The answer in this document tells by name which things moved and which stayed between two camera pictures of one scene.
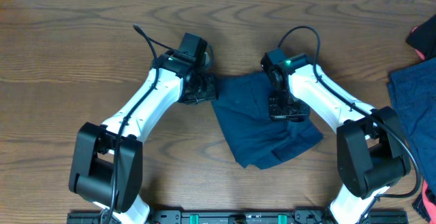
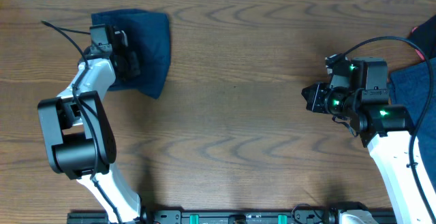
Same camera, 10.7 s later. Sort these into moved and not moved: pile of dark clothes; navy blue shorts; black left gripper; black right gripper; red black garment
Moved: navy blue shorts; black right gripper; black left gripper
Not moved: red black garment; pile of dark clothes
